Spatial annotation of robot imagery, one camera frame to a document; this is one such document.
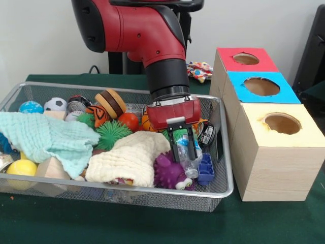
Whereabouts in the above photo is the blue globe ball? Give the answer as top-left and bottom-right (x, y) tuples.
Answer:
(18, 101), (44, 114)

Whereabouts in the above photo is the metal wire mesh bin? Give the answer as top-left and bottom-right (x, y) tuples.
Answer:
(0, 81), (234, 212)

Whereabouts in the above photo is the purple rubber toy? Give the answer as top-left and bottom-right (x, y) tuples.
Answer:
(153, 151), (194, 191)

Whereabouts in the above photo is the dark green tablecloth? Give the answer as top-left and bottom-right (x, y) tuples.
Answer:
(0, 73), (325, 244)

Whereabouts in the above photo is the black and white football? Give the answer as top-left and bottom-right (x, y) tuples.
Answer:
(43, 97), (68, 112)

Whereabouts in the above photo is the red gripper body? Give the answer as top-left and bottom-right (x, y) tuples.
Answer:
(146, 96), (202, 132)

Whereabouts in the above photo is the wooden box with three holes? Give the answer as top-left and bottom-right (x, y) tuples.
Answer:
(209, 47), (325, 203)

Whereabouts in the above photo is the toy burger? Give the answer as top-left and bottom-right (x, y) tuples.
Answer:
(94, 88), (127, 119)

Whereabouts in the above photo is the black upright panel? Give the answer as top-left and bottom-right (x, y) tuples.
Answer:
(291, 4), (325, 102)

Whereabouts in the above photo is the crushed bottle with blue label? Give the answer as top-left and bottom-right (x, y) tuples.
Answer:
(176, 134), (204, 179)

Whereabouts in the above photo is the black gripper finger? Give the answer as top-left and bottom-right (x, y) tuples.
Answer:
(186, 125), (198, 161)
(167, 127), (180, 163)

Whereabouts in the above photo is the colourful packet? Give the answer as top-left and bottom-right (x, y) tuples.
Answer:
(186, 60), (213, 84)

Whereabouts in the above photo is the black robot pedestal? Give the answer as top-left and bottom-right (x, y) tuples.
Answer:
(108, 0), (205, 75)

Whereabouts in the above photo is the cream white cloth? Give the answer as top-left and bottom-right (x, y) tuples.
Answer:
(85, 131), (171, 189)

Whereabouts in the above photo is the yellow ball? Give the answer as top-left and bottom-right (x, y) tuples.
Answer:
(6, 159), (38, 190)

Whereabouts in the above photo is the mint green cloth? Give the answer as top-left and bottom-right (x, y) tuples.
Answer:
(0, 111), (101, 178)

